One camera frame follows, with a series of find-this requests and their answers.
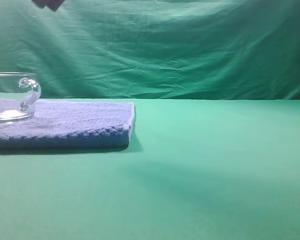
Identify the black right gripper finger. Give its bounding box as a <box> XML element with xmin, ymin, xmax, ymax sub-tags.
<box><xmin>31</xmin><ymin>0</ymin><xmax>65</xmax><ymax>12</ymax></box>

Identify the green backdrop cloth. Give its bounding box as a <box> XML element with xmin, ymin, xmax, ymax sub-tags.
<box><xmin>0</xmin><ymin>0</ymin><xmax>300</xmax><ymax>100</ymax></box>

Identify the green table cloth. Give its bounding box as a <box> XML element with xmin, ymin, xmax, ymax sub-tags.
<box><xmin>0</xmin><ymin>99</ymin><xmax>300</xmax><ymax>240</ymax></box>

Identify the transparent glass cup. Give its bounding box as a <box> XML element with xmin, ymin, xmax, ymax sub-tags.
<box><xmin>0</xmin><ymin>72</ymin><xmax>42</xmax><ymax>123</ymax></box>

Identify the blue folded towel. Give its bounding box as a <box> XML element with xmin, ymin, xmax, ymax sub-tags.
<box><xmin>0</xmin><ymin>99</ymin><xmax>135</xmax><ymax>151</ymax></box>

